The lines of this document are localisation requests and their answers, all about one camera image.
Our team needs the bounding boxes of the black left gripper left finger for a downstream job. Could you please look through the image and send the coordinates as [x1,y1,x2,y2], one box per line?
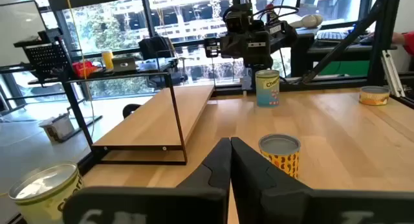
[62,137,232,224]

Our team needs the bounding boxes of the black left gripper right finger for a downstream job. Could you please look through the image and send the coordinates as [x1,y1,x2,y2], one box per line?
[230,136,414,224]

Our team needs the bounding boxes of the yellow bean print can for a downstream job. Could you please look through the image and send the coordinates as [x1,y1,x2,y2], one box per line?
[257,133,301,180]

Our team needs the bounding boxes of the blue cherries can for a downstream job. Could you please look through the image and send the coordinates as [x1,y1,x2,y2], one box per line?
[254,69,281,108]

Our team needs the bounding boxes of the short orange label can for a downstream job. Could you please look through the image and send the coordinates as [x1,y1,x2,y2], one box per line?
[358,85,391,107]

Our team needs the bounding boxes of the yellow-green cherries can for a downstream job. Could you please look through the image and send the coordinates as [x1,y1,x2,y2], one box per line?
[8,161,85,224]

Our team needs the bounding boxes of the black computer desk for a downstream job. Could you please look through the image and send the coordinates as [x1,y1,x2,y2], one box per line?
[290,26,398,78]

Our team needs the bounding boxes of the white rounded object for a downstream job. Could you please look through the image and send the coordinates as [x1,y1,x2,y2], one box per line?
[289,14,324,29]

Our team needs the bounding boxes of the black office chair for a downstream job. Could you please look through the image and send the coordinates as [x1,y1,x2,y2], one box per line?
[138,35,189,89]

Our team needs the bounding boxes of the black keyboard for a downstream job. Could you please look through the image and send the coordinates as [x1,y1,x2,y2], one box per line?
[316,30,352,42]

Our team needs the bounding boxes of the black round chair back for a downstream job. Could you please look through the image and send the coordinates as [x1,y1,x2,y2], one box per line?
[122,103,142,119]

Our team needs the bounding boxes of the green board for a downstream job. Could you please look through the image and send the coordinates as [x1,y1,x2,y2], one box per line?
[318,60,370,78]

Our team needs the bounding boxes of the grey box device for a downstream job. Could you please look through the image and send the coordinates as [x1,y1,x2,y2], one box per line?
[111,56,138,73]

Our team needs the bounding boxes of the yellow cup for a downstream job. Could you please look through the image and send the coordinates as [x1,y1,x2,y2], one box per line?
[101,50,114,70]

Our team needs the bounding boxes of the red object on desk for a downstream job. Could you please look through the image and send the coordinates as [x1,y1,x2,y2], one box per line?
[71,60,98,78]

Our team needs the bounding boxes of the cardboard box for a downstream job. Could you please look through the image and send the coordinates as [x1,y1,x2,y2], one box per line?
[38,113,76,143]

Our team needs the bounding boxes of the black perforated rack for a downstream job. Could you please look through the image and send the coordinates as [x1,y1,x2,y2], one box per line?
[13,28,72,85]

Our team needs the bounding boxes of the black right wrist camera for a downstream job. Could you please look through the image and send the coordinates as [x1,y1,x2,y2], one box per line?
[224,3,254,33]

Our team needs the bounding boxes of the wooden shelf with black frame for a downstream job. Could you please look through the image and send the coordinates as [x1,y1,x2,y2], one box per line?
[61,71,216,166]

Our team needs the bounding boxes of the silver metal bracket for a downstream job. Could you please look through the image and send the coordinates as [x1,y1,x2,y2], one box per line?
[380,50,406,98]

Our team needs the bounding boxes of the hanging yellow cable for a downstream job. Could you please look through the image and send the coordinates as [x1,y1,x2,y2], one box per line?
[63,0,96,140]

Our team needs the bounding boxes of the whiteboard with black frame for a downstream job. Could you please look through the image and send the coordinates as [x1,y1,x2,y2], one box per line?
[0,0,49,68]

